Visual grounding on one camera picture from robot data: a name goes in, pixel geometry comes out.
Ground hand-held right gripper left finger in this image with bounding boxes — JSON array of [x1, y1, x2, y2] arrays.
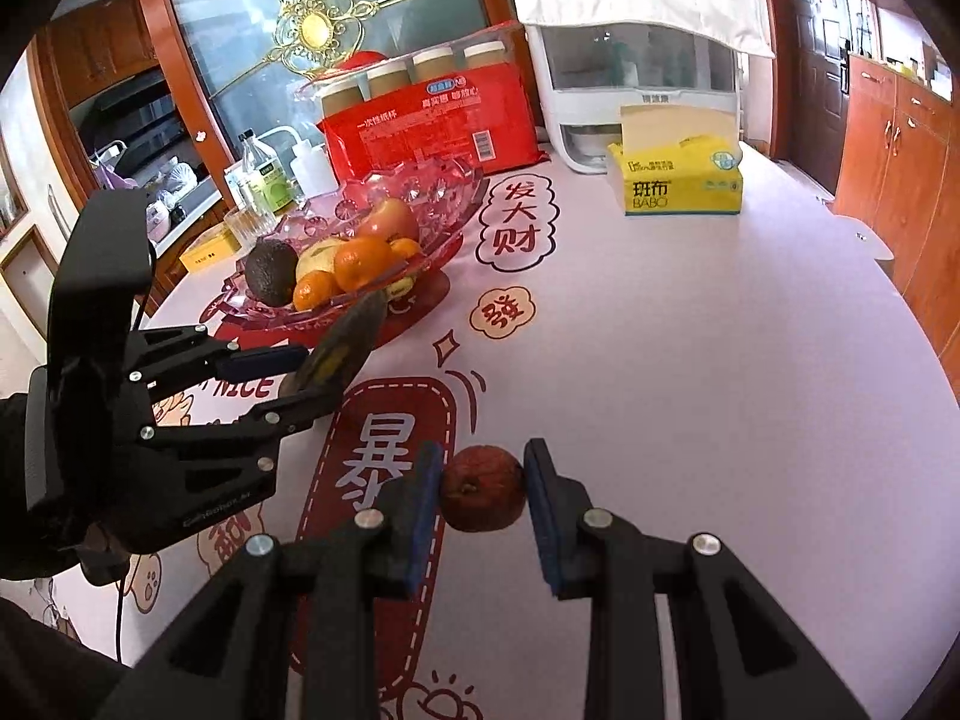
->
[[97, 441, 445, 720]]

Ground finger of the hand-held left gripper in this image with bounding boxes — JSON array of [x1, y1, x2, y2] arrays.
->
[[141, 385, 343, 460], [127, 325, 311, 389]]

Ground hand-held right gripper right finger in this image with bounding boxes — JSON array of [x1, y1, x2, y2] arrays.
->
[[523, 436, 875, 720]]

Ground wrinkled dark red fruit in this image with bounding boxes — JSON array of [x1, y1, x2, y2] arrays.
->
[[439, 446, 526, 533]]

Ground dark overripe banana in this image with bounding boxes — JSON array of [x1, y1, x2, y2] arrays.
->
[[285, 289, 391, 395]]

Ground medium orange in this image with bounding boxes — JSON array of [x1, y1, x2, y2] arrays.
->
[[292, 270, 340, 314]]

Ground dark avocado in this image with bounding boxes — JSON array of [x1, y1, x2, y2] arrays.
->
[[244, 238, 301, 308]]

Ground large orange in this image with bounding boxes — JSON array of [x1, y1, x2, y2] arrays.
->
[[334, 236, 395, 292]]

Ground pink plastic fruit tray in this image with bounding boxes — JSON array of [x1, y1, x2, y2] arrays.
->
[[202, 154, 487, 350]]

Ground yellow pear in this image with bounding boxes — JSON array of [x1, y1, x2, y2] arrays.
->
[[295, 236, 346, 282]]

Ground yellow flat box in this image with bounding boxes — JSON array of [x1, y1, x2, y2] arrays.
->
[[178, 229, 241, 272]]

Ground clear glass cup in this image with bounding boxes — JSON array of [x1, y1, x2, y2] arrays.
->
[[223, 206, 277, 252]]

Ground glass bottle with green label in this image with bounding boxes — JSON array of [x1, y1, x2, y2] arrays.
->
[[238, 131, 293, 215]]

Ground red apple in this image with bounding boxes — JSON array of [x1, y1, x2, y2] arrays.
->
[[356, 197, 419, 245]]

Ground white squeeze bottle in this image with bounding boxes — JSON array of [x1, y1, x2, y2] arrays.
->
[[289, 133, 338, 200]]

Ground printed tablecloth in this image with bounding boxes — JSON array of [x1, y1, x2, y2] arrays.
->
[[45, 142, 960, 720]]

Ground red packet of paper cups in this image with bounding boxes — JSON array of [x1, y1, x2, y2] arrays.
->
[[315, 22, 548, 185]]

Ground yellow tissue box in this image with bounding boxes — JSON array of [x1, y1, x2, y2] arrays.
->
[[606, 105, 745, 218]]

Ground person's dark clothing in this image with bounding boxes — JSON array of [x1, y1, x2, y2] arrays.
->
[[0, 600, 125, 720]]

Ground white countertop appliance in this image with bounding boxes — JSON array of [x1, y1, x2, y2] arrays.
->
[[525, 22, 743, 175]]

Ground wooden cabinets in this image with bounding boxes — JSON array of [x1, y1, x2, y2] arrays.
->
[[832, 52, 960, 361]]

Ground dark wooden door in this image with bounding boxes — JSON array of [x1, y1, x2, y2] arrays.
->
[[780, 0, 852, 173]]

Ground wooden wall cabinet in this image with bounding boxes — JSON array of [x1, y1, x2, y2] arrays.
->
[[45, 0, 162, 106]]

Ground black cable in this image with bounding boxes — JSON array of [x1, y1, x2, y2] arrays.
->
[[112, 574, 130, 665]]

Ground glass partition with wooden frame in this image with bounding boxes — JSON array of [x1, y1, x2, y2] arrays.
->
[[127, 0, 526, 166]]

